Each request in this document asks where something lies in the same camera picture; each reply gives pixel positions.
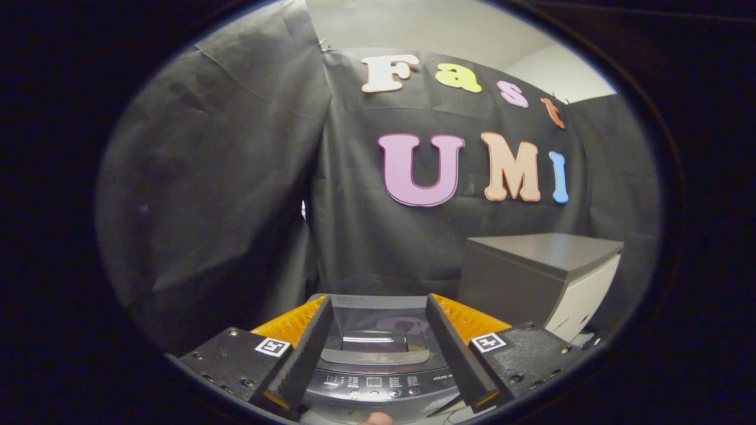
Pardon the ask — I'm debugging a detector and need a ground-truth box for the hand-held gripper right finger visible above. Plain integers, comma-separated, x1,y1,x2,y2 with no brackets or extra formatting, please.
425,293,582,413

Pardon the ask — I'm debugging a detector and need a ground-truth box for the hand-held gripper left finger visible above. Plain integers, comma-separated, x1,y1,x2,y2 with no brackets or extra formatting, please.
177,295,334,419

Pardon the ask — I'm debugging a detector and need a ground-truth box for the grey washing machine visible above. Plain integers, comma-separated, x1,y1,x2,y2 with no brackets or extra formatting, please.
300,293,476,424

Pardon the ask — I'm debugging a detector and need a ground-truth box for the black backdrop cloth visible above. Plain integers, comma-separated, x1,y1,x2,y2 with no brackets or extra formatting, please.
94,0,661,355

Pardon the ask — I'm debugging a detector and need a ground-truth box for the white cabinet with grey frame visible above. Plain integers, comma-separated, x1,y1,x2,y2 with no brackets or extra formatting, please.
458,232,625,344

